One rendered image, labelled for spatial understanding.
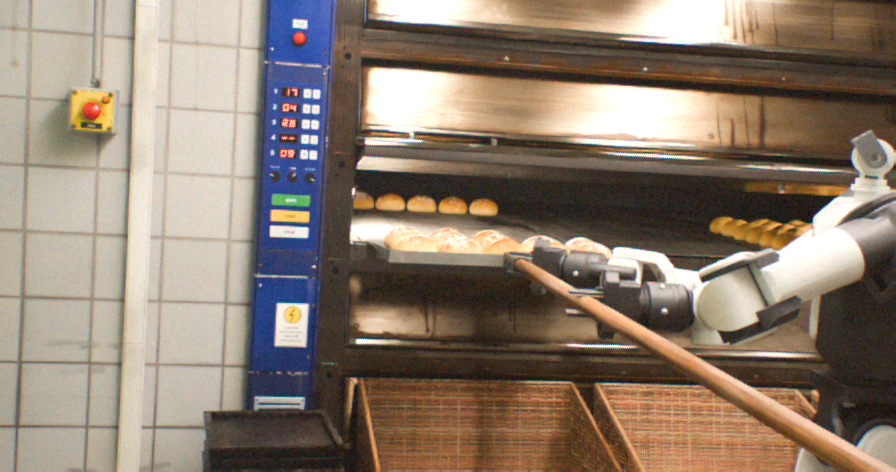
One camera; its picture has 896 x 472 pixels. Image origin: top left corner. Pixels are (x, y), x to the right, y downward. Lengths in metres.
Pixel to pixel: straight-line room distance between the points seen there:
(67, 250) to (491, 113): 1.05
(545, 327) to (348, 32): 0.88
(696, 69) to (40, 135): 1.59
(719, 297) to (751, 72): 1.28
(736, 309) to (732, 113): 1.25
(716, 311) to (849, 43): 1.41
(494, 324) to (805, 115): 0.98
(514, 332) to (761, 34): 0.98
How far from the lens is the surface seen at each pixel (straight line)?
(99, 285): 2.73
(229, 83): 2.67
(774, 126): 2.99
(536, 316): 2.82
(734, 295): 1.76
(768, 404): 1.37
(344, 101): 2.68
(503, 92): 2.76
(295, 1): 2.65
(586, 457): 2.74
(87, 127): 2.62
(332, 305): 2.73
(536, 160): 2.62
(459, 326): 2.77
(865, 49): 3.08
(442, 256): 2.44
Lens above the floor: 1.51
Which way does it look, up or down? 6 degrees down
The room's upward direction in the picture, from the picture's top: 4 degrees clockwise
